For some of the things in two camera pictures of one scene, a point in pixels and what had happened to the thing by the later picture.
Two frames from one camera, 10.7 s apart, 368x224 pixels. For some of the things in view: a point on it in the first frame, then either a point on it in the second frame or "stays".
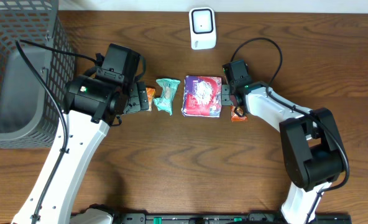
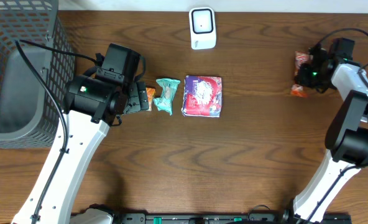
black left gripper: x=142 y=99 stays
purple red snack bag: x=202 y=96 stays
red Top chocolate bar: x=235 y=117 -> x=300 y=58
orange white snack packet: x=150 y=94 stays
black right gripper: x=224 y=94 -> x=302 y=78
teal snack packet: x=165 y=102 stays
